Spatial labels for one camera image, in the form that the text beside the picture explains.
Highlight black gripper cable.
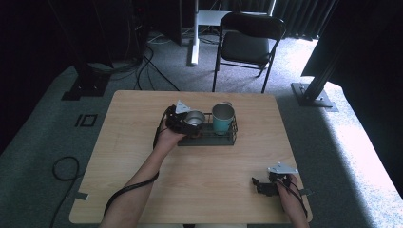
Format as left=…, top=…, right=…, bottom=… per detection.
left=48, top=105, right=174, bottom=228
left=275, top=177, right=309, bottom=219

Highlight dark wire basket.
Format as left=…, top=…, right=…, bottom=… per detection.
left=176, top=111, right=239, bottom=147

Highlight person's right hand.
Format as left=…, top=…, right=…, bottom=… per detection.
left=275, top=174, right=306, bottom=217

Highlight brown metal cup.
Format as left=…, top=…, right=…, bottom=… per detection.
left=183, top=109, right=206, bottom=128

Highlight white desk frame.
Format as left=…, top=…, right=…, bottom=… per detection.
left=185, top=0, right=278, bottom=67

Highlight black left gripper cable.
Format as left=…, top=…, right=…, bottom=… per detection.
left=48, top=105, right=174, bottom=228

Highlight black floor cables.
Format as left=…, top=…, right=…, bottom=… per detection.
left=85, top=29, right=181, bottom=93

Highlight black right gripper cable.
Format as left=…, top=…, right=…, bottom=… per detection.
left=275, top=177, right=309, bottom=219

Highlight black folding chair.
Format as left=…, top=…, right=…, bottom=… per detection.
left=211, top=11, right=287, bottom=94

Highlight teal metal cup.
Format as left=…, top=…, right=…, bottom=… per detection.
left=211, top=102, right=237, bottom=136

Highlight black metal stand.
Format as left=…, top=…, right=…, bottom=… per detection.
left=47, top=0, right=112, bottom=102
left=290, top=18, right=362, bottom=113

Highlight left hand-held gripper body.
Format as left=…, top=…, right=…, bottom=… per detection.
left=164, top=100, right=199, bottom=137

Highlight dark pleated curtain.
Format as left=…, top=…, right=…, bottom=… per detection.
left=271, top=0, right=338, bottom=42

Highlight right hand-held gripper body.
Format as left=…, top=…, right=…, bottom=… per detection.
left=266, top=161, right=299, bottom=196

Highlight person's left hand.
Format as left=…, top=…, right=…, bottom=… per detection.
left=153, top=123, right=188, bottom=157

